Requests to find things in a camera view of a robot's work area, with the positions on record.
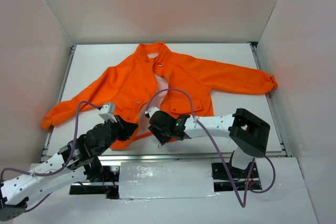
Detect orange zip jacket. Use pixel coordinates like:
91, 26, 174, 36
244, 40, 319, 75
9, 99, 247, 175
41, 41, 278, 152

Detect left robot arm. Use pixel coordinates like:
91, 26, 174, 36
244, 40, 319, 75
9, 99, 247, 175
1, 116, 138, 221

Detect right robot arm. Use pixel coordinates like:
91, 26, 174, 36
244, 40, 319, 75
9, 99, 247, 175
145, 106, 270, 177

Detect white foil-edged panel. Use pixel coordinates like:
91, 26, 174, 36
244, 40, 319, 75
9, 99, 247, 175
119, 161, 216, 199

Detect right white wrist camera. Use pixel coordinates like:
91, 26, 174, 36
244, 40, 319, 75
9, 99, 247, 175
144, 106, 160, 119

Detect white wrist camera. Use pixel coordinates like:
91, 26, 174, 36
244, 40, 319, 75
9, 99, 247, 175
144, 106, 160, 119
98, 102, 117, 123

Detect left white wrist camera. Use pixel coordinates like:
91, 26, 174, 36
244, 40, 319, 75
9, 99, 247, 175
98, 102, 117, 123

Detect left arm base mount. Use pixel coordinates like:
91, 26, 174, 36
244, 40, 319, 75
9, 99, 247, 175
69, 165, 120, 199

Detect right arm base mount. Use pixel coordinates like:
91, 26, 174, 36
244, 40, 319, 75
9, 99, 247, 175
211, 162, 262, 192

